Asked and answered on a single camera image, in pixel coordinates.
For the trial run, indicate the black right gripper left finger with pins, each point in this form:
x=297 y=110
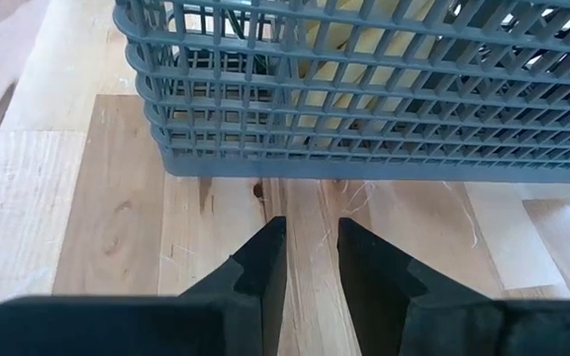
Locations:
x=141 y=326

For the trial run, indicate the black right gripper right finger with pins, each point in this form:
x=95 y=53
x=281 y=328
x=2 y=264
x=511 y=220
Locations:
x=463 y=331

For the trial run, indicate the grey plastic silverware basket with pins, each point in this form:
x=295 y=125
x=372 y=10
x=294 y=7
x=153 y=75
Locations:
x=413 y=170

